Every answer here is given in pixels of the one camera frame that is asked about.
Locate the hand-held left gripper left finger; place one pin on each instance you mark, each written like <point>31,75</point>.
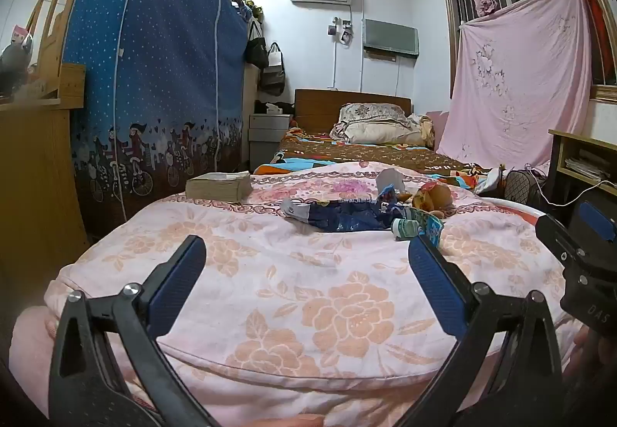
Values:
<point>178,282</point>

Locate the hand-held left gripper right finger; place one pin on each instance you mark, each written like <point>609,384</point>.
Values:
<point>438,287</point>

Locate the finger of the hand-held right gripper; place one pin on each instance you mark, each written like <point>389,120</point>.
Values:
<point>595,216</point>

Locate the person's right hand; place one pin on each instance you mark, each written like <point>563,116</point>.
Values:
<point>581,352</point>

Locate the stack of papers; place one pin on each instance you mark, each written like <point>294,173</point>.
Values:
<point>585,166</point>

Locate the green blue packet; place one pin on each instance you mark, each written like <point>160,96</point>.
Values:
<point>432,229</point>

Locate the wooden desk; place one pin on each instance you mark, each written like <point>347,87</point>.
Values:
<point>559,166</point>

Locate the quilted checked bag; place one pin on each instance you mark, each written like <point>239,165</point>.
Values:
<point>523,186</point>

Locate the brown teddy bear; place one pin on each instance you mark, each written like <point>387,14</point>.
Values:
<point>431,199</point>

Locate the thick book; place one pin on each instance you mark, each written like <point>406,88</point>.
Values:
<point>217,188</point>

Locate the pink floral quilt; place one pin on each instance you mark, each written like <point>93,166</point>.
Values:
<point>299,301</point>

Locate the pink hanging sheet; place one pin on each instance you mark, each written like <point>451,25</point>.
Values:
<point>520,84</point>

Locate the brown colourful blanket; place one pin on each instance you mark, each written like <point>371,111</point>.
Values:
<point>356,152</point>

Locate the wooden cabinet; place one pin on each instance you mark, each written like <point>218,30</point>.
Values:
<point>33,195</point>

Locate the floral pillow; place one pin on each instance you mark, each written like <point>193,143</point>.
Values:
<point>381,125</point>

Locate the white nightstand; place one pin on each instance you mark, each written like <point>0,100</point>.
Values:
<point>267,133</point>

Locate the red cloth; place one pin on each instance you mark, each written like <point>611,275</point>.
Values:
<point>595,22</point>

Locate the tissue box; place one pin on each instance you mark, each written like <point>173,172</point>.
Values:
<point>273,109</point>

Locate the wooden headboard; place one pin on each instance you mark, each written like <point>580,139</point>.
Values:
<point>318,104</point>

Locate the grey handbag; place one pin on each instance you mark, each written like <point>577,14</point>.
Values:
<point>273,75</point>

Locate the black handbag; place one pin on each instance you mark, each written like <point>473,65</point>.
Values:
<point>255,51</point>

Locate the grey plush toy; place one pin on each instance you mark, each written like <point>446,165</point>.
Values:
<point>14,60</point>

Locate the wooden stair railing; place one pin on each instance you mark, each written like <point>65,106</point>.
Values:
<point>50,17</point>

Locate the green covered wall unit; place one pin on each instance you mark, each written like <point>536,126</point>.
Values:
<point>390,36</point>

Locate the wall socket with plugs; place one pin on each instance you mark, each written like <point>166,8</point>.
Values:
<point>342,29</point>

